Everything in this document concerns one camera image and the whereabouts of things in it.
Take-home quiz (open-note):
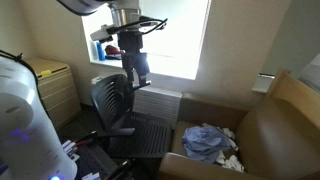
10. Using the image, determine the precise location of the black mesh office chair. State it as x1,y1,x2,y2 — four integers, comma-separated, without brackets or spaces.
91,74,172,158

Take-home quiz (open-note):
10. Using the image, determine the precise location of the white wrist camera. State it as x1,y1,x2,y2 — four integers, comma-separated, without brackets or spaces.
90,24,115,43

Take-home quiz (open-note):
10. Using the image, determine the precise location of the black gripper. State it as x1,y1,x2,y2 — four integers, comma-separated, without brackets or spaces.
118,31,151,92

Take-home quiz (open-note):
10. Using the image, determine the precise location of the wooden drawer cabinet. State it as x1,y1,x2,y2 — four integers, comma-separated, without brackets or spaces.
27,59,81,128

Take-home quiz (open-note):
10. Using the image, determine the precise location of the red object on windowsill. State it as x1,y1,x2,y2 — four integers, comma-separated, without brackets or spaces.
105,45,121,60

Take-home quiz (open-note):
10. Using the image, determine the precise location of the black camera cable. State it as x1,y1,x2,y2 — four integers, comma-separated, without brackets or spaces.
105,17,168,36

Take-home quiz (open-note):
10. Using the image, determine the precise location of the white cloth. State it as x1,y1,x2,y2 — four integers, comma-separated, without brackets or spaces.
203,124,245,172

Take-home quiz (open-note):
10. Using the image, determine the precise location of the grey striped pillow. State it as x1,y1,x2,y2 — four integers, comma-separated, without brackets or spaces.
298,53,320,92

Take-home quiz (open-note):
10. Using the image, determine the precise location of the yellow sticky note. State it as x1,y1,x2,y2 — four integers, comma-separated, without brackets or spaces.
38,70,52,78

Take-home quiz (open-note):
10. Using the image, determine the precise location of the blue shirt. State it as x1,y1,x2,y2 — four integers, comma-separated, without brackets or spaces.
182,126,231,163

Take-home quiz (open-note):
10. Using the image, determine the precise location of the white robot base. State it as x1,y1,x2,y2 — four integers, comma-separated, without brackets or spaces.
0,53,77,180

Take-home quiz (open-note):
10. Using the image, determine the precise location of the brown leather armchair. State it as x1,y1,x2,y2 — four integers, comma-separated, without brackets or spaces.
158,70,320,180

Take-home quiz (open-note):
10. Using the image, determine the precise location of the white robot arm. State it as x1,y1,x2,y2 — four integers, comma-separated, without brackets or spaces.
57,0,156,90

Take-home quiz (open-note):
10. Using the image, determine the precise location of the blue bottle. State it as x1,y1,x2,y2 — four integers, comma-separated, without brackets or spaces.
96,42,106,61

